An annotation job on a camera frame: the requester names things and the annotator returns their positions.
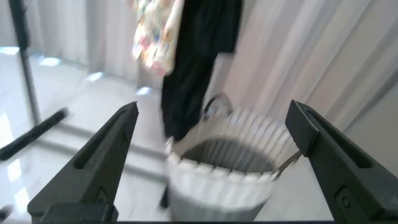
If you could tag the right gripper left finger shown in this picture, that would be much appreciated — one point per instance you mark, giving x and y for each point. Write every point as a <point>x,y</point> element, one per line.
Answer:
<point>90,174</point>

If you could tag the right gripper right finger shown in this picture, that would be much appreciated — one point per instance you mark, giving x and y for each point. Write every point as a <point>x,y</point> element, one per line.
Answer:
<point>348,174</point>

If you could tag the black garment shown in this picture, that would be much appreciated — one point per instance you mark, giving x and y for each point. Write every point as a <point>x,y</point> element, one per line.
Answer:
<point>192,77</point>

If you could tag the cream printed garment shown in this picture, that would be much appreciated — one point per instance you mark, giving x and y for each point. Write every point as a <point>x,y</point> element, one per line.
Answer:
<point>155,40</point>

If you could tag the white laundry basket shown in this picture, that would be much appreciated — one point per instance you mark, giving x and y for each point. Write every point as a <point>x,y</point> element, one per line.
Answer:
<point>217,186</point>

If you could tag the black clothes rack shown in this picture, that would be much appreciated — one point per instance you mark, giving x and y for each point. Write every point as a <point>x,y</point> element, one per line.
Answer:
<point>21,46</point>

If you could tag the white curtain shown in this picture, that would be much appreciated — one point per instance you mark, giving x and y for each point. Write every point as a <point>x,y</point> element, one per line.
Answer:
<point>295,56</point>

